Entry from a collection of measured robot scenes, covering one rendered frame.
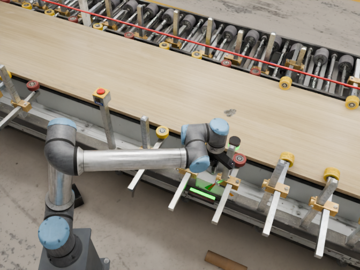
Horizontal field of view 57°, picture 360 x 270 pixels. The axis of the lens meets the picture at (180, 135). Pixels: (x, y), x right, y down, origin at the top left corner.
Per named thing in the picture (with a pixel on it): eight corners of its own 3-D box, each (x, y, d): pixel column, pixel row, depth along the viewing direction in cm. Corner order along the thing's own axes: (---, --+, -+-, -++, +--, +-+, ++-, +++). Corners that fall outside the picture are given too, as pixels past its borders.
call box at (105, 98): (105, 108, 182) (103, 97, 176) (94, 104, 184) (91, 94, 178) (111, 100, 186) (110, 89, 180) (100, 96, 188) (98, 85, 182)
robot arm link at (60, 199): (43, 226, 181) (38, 140, 127) (47, 198, 192) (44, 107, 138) (73, 226, 185) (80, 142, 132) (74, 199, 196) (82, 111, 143)
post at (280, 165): (262, 212, 194) (285, 165, 157) (256, 210, 194) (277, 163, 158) (264, 207, 196) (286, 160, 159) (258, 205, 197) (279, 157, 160)
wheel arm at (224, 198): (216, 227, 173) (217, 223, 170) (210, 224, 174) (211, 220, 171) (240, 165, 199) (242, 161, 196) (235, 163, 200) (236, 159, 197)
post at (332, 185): (305, 229, 188) (338, 185, 151) (299, 227, 189) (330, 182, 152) (306, 224, 190) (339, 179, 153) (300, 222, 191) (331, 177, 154)
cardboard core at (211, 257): (245, 276, 229) (204, 258, 236) (242, 279, 235) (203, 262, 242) (248, 265, 234) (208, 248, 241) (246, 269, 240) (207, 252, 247)
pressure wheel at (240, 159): (240, 176, 197) (244, 165, 188) (228, 171, 199) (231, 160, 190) (245, 166, 202) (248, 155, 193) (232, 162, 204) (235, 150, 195)
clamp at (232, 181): (237, 190, 188) (238, 186, 184) (215, 182, 191) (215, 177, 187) (240, 183, 191) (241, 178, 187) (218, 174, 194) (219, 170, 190)
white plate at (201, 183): (235, 202, 196) (238, 193, 189) (195, 186, 203) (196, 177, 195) (235, 201, 197) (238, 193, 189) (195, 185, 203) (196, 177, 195)
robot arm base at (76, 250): (80, 266, 180) (76, 260, 172) (44, 268, 179) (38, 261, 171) (84, 233, 192) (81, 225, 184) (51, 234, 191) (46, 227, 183)
